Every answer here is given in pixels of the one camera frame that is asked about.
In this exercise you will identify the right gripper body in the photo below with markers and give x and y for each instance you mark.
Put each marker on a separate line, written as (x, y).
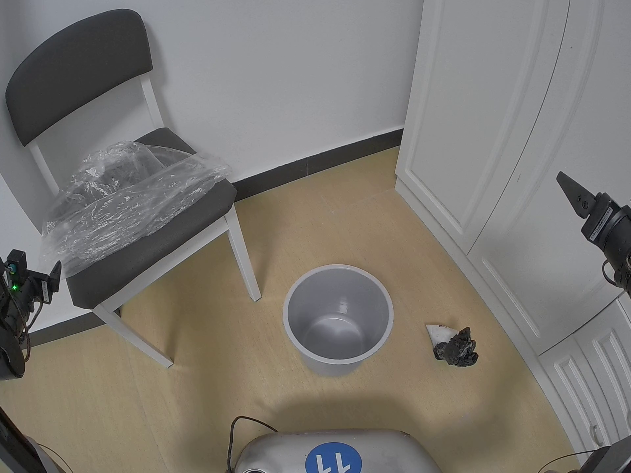
(611, 229)

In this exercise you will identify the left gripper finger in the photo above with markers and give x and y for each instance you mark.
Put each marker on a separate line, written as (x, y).
(55, 279)

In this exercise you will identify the black plastic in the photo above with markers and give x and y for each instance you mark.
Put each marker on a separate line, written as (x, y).
(458, 350)

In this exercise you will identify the grey white chair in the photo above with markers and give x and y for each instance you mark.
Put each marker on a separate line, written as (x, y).
(84, 72)

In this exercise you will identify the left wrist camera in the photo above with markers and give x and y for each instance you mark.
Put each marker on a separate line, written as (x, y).
(15, 264)

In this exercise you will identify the pale grey trash bin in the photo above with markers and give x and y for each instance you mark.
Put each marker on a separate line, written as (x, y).
(340, 313)

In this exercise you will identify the clear plastic bag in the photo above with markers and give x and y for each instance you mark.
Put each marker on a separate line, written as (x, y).
(123, 200)

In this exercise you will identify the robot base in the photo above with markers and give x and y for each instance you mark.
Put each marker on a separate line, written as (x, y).
(296, 454)

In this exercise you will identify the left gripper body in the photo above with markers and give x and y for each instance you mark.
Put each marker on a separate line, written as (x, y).
(38, 288)

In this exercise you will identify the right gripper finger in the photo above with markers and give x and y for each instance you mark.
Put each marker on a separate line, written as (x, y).
(577, 195)

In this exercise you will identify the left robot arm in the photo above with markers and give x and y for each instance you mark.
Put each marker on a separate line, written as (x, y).
(10, 357)

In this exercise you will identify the white wardrobe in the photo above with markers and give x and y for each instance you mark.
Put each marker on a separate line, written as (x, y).
(493, 116)

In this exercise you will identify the white printed wrapper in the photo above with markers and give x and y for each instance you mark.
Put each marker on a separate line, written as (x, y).
(438, 333)

